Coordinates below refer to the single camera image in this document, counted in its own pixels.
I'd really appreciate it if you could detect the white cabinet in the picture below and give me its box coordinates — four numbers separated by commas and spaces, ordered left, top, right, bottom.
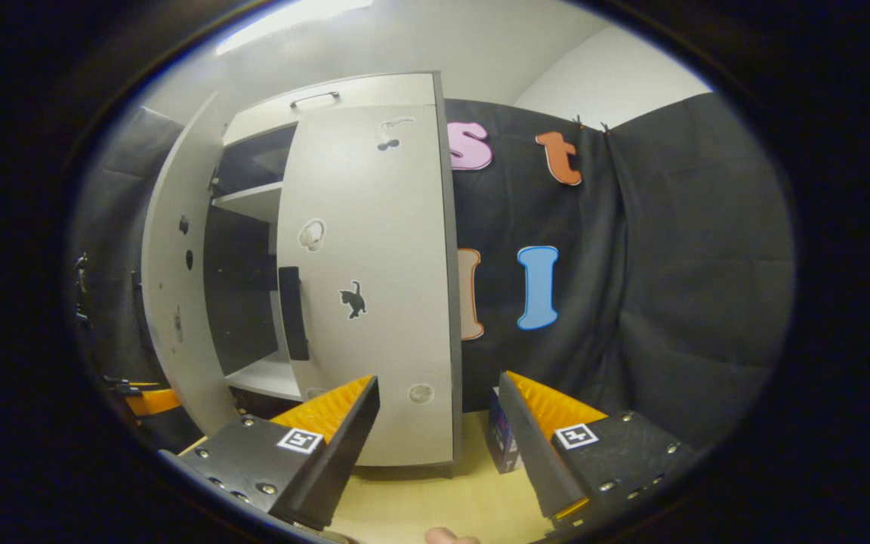
205, 72, 464, 478

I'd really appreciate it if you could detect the white cabinet drawer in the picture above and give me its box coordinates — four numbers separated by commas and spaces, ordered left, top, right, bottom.
222, 73, 440, 147

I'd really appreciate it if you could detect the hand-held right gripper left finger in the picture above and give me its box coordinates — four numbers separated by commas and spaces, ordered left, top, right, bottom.
159, 376, 381, 532

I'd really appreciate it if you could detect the dark blue small box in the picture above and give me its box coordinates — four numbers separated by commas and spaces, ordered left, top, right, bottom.
486, 387, 524, 474

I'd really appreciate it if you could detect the black door handle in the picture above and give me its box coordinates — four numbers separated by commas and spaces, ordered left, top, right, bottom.
278, 266, 311, 362

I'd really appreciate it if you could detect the white cabinet shelf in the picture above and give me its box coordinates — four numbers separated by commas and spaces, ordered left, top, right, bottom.
212, 181, 285, 224
225, 351, 304, 401

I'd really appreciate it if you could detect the white cabinet door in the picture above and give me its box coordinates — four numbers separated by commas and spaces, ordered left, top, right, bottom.
140, 92, 239, 437

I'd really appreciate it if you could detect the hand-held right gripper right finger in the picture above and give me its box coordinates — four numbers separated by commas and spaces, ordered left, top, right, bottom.
497, 370, 702, 528

